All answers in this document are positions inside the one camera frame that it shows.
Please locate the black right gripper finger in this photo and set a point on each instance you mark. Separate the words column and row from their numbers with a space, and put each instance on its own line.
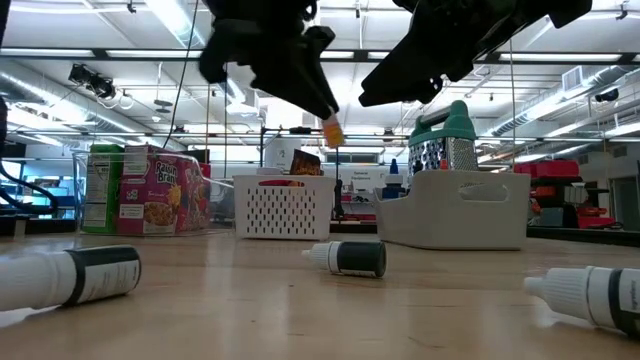
column 400, row 80
column 434, row 91

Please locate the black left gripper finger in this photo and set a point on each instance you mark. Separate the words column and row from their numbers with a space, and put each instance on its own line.
column 285, row 82
column 322, row 75

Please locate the small orange dropper bottle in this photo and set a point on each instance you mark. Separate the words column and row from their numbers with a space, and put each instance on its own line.
column 333, row 134

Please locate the red food colouring bottle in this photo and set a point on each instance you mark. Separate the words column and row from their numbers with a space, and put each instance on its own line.
column 443, row 165

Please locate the magenta Raisin Bran cereal box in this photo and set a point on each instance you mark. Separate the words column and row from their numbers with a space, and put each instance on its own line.
column 150, row 200

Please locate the small dark green dropper bottle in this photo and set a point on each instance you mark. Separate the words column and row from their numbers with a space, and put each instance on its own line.
column 360, row 259

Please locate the green Apple Jacks cereal box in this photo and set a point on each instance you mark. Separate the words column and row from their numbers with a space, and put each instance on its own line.
column 100, row 190

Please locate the small black-labelled dropper bottle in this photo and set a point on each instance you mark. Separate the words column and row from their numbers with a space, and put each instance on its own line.
column 575, row 295
column 100, row 272

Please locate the metal box grater teal trim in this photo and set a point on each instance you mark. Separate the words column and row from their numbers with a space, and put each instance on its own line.
column 445, row 150

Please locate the blue-capped food colouring bottle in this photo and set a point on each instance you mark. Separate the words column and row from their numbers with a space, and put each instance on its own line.
column 393, row 187

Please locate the clear plastic bin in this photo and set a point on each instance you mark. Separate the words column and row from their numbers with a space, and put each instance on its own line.
column 220, row 200

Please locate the grey plastic bin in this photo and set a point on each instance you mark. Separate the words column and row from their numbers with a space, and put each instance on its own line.
column 450, row 225

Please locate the white perforated plastic basket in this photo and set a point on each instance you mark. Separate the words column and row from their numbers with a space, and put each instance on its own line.
column 285, row 220

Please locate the red storage bin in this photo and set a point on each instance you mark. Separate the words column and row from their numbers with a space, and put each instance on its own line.
column 595, row 220
column 547, row 169

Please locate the black ceiling-mounted device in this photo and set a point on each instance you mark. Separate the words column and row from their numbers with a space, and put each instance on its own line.
column 92, row 82

